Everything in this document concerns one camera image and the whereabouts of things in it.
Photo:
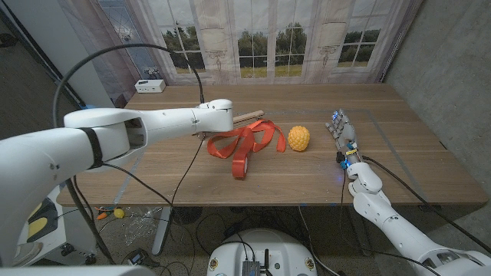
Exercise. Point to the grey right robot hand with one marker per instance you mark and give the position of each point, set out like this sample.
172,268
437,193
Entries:
343,132

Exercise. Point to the wooden stick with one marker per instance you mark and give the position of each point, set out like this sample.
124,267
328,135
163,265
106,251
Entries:
249,116

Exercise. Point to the orange ribbon with roll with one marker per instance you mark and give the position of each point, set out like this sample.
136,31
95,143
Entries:
239,163

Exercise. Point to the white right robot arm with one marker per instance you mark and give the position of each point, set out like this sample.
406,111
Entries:
383,214

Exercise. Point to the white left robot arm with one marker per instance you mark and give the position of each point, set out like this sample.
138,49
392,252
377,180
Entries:
165,120

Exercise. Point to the yellow toy pineapple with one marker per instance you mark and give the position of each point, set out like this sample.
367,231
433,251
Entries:
298,138

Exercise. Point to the printed window backdrop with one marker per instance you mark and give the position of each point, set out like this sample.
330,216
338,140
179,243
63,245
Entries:
268,38

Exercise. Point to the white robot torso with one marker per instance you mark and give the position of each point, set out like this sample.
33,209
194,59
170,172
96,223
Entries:
264,245

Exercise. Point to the grey electronics box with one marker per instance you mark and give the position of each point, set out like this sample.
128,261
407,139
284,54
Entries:
251,269

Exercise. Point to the white power box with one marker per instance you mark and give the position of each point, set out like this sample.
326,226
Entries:
149,86

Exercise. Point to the white table leg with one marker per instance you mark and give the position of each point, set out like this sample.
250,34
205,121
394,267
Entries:
161,230

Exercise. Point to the clear plastic bag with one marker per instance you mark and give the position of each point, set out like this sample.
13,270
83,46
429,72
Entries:
142,226

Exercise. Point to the small yellow ball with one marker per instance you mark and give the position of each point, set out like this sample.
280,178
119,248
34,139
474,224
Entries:
119,213

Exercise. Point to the small black floor device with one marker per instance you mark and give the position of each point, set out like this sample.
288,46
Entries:
138,257

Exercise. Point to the small orange object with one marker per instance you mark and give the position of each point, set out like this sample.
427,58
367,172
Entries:
101,215

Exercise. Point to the white equipment stand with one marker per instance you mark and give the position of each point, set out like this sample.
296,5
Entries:
73,234

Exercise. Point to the black and yellow device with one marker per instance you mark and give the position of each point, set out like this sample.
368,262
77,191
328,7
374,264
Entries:
38,224

